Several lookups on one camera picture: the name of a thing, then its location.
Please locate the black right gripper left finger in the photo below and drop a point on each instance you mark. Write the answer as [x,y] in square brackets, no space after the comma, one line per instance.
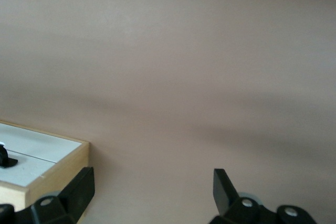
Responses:
[76,195]

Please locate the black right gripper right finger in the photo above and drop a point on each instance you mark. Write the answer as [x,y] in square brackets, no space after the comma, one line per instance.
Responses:
[225,203]

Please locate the wooden drawer with white front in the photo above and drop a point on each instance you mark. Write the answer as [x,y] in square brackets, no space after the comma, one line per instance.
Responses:
[39,142]

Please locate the wooden drawer cabinet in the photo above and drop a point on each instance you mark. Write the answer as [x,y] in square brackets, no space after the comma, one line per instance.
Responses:
[60,171]

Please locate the brown table cover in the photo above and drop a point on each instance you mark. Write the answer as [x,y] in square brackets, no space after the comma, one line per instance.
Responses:
[183,51]

